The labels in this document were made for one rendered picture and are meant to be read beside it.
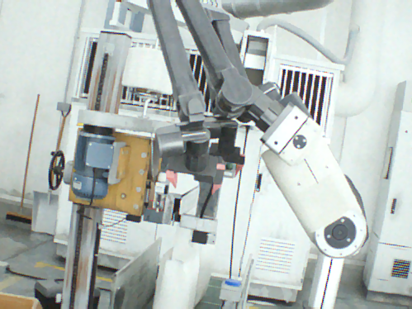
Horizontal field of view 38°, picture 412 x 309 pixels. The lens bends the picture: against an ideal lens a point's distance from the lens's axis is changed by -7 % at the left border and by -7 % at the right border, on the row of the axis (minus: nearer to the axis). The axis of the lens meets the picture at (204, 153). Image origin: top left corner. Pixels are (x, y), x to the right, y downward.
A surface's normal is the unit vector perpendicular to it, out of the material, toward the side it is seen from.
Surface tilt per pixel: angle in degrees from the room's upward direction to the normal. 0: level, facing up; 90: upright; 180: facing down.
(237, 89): 69
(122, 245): 90
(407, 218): 90
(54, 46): 90
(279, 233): 90
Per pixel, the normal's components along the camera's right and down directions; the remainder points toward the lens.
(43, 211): -0.08, -0.21
